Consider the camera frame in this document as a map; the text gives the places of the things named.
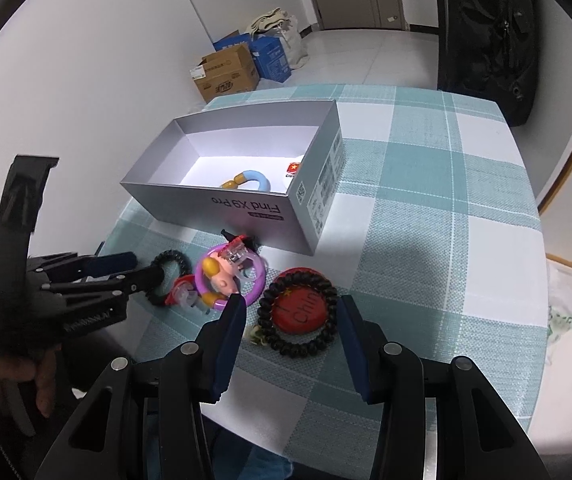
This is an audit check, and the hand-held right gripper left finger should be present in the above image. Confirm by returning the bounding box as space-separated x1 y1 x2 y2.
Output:
33 294 249 480

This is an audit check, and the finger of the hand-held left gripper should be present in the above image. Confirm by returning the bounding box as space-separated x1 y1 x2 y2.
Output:
41 265 169 311
41 251 139 283

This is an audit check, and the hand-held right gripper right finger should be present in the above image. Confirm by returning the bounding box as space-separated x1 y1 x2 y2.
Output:
336 294 549 480

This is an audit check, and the small black spiral hair tie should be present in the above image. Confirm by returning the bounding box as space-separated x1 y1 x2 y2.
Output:
148 250 194 307

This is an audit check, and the large black spiral hair tie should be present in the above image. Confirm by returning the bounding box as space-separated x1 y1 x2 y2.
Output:
257 268 339 358

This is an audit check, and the yellow pink toy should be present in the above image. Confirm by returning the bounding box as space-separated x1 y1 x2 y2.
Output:
195 243 268 311

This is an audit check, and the grey cardboard box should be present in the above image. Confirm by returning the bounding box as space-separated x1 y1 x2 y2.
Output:
119 100 346 257

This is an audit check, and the person's left hand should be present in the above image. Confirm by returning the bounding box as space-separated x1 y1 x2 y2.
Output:
0 342 64 418

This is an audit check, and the red bow hair clip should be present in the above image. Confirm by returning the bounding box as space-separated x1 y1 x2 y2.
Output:
163 275 207 313

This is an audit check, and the clear pink hair clip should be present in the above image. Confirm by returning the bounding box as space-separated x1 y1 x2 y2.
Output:
221 241 256 281

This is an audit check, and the red and black hair clip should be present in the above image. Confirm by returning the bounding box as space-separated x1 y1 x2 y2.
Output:
221 228 262 251

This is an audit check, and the teal checked tablecloth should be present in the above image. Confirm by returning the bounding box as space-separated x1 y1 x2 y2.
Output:
98 84 549 480

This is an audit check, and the brown cardboard box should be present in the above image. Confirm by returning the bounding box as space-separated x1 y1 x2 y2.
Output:
188 42 261 103

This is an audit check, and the blue cardboard box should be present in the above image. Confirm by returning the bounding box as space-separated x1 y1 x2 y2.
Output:
213 32 292 83

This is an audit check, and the white sack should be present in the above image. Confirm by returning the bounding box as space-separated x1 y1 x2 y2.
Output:
278 15 308 71

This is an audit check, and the black backpack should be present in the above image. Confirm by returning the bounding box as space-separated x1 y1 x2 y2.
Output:
438 0 539 128

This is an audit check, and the blue and yellow bracelet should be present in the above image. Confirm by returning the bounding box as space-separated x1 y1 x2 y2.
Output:
218 169 273 193

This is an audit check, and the black door frame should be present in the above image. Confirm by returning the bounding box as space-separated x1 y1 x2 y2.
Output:
430 0 449 92

